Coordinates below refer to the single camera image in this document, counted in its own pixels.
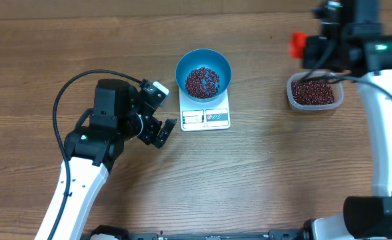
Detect clear plastic container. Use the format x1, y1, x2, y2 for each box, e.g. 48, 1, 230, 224
286, 72, 345, 112

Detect red beans in bowl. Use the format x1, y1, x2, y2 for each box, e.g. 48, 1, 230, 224
185, 67, 221, 99

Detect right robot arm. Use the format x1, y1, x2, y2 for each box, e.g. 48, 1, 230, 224
293, 1, 392, 239

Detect white digital kitchen scale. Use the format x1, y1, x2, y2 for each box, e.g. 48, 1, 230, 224
179, 90, 231, 132

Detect red beans in container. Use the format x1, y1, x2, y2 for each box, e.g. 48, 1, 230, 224
291, 81, 335, 105

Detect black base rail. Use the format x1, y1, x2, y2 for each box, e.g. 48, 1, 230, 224
81, 225, 307, 240

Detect blue bowl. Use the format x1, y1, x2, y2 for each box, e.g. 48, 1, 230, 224
175, 49, 232, 102

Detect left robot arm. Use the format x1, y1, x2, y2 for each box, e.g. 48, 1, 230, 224
36, 79, 176, 239

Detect orange measuring scoop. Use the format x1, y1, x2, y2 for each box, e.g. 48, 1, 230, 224
289, 31, 308, 59

